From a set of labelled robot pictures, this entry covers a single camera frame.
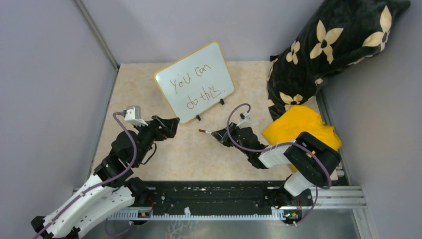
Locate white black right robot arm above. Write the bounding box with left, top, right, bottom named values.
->
left=210, top=122, right=341, bottom=205

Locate black floral pillow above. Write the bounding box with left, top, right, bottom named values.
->
left=267, top=0, right=411, bottom=120

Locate white marker pen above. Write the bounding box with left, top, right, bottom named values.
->
left=198, top=129, right=212, bottom=135

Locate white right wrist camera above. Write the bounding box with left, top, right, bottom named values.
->
left=237, top=112, right=251, bottom=129

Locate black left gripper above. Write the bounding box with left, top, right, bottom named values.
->
left=133, top=114, right=180, bottom=166

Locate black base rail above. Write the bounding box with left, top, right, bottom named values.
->
left=108, top=180, right=314, bottom=217

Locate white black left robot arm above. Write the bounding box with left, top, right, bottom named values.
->
left=31, top=112, right=180, bottom=239

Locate yellow cloth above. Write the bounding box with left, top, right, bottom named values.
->
left=262, top=105, right=342, bottom=151

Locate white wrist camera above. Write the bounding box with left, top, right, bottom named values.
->
left=124, top=105, right=148, bottom=127
left=237, top=112, right=251, bottom=129

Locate yellow framed whiteboard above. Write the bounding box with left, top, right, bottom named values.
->
left=154, top=41, right=235, bottom=124

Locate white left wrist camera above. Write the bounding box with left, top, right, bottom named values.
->
left=124, top=105, right=148, bottom=127

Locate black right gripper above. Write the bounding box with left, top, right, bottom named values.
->
left=212, top=122, right=251, bottom=157

